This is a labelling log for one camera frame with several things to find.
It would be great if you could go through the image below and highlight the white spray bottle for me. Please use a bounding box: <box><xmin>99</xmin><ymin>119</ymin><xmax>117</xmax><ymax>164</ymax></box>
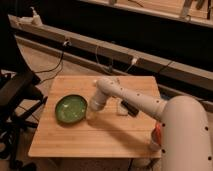
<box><xmin>30</xmin><ymin>6</ymin><xmax>43</xmax><ymax>26</ymax></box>

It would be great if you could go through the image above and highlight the black cable left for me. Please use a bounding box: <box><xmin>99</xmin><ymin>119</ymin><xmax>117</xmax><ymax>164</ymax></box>
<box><xmin>33</xmin><ymin>39</ymin><xmax>71</xmax><ymax>84</ymax></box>

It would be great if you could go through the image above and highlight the green ceramic bowl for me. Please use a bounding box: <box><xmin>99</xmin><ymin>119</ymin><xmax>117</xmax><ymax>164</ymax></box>
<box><xmin>55</xmin><ymin>94</ymin><xmax>87</xmax><ymax>124</ymax></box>

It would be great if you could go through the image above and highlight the black office chair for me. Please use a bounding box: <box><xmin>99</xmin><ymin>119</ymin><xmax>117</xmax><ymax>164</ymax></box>
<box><xmin>0</xmin><ymin>71</ymin><xmax>47</xmax><ymax>171</ymax></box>

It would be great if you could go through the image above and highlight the black rectangular block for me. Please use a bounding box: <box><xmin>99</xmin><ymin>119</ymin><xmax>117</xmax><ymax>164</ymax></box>
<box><xmin>121</xmin><ymin>101</ymin><xmax>139</xmax><ymax>117</ymax></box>

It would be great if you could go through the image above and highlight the white sponge block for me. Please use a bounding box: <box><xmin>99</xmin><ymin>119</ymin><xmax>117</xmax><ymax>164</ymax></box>
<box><xmin>117</xmin><ymin>103</ymin><xmax>128</xmax><ymax>116</ymax></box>

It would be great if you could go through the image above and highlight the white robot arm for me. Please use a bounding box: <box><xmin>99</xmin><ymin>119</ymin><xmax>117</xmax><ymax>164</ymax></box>
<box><xmin>89</xmin><ymin>77</ymin><xmax>213</xmax><ymax>171</ymax></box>

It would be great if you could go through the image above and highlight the white hanging cable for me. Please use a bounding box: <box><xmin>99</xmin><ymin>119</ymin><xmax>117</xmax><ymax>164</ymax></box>
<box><xmin>94</xmin><ymin>43</ymin><xmax>138</xmax><ymax>75</ymax></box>

